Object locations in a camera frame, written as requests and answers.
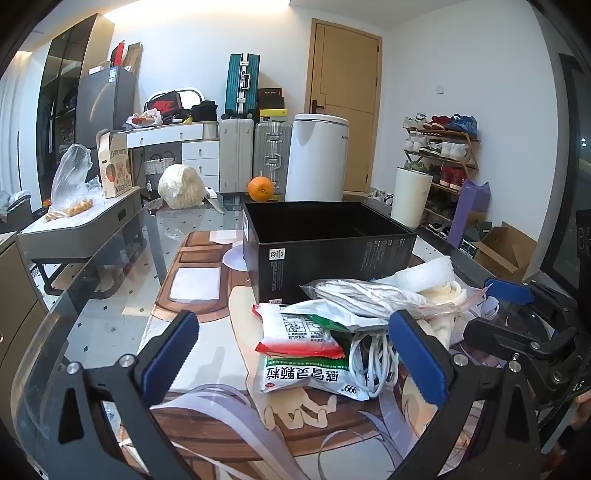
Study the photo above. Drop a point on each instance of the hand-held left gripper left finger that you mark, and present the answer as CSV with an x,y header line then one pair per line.
x,y
168,355

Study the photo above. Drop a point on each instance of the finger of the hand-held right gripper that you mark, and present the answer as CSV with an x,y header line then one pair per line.
x,y
498,333
505,290

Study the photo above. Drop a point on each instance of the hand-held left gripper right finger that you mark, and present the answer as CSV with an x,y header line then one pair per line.
x,y
418,360

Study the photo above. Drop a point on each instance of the green white medicine packet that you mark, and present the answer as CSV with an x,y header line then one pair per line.
x,y
300,376

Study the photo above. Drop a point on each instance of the red white snack packet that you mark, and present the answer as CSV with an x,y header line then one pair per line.
x,y
295,332

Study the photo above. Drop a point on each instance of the black cardboard box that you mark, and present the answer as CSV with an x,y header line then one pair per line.
x,y
323,258

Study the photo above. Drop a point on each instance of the open cardboard box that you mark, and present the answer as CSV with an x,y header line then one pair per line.
x,y
505,251

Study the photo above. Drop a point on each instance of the dark blue shoe box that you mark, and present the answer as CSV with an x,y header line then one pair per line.
x,y
473,242

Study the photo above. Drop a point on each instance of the printed desk mat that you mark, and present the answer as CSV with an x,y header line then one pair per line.
x,y
217,323

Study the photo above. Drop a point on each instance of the white foam sheet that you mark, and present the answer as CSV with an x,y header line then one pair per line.
x,y
425,274

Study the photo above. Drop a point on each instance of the purple paper bag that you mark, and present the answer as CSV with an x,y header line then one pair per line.
x,y
466,212

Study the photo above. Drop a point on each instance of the black monitor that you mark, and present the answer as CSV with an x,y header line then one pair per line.
x,y
565,184

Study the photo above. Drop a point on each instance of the cream cylindrical cup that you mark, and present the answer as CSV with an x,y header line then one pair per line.
x,y
410,198

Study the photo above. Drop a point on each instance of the wooden shoe rack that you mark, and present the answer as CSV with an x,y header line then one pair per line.
x,y
468,161

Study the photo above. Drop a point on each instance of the grey side table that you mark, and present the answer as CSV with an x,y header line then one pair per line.
x,y
78,235

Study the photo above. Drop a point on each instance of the rows of racked shoes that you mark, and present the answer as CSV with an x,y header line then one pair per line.
x,y
450,150

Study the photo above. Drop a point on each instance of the wooden cabinet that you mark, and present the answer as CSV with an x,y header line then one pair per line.
x,y
18,323

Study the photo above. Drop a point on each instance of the pile of loose shoes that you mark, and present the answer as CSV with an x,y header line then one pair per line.
x,y
381,194

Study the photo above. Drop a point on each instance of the napa cabbage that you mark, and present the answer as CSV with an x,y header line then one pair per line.
x,y
180,187

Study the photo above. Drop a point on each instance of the wicker basket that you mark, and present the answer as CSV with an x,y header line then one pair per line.
x,y
159,167

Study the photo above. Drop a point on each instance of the orange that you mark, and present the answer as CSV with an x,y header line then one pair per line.
x,y
260,189

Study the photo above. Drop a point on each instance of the printed fruit carton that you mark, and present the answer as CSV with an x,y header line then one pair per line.
x,y
115,166

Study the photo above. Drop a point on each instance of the clear plastic bag of oranges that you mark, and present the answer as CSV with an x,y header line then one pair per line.
x,y
69,184

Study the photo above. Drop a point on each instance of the white dresser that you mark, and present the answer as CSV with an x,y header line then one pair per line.
x,y
198,154

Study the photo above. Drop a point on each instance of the white suitcase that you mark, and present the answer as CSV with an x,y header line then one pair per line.
x,y
235,154

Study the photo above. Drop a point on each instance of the silver suitcase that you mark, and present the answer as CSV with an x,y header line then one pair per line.
x,y
272,154

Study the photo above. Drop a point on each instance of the white cylindrical trash bin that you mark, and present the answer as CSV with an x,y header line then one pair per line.
x,y
316,157

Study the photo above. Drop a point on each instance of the plastic bag of food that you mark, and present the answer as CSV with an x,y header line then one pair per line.
x,y
143,119

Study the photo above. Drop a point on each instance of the black bag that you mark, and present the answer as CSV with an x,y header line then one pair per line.
x,y
204,111

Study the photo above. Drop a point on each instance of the red black shoe box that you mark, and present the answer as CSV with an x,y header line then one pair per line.
x,y
162,104

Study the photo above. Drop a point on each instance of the wooden door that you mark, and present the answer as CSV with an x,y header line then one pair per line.
x,y
346,92

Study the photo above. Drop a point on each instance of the grey refrigerator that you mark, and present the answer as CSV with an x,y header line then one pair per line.
x,y
104,106

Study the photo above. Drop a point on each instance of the yellow black box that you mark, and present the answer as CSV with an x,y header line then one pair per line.
x,y
273,115

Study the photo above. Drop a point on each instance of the dark brown box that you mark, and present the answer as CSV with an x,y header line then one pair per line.
x,y
271,98

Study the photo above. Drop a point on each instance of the teal suitcase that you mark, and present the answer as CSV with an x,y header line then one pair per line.
x,y
241,85

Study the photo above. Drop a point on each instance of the black glass wardrobe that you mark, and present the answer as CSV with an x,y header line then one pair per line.
x,y
60,92

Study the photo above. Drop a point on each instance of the flat cardboard piece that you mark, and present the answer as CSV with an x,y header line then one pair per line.
x,y
134,59

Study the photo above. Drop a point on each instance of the red paper bag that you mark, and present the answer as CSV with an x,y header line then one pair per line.
x,y
117,54

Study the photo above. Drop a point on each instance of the white oval frame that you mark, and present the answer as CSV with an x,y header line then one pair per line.
x,y
194,94

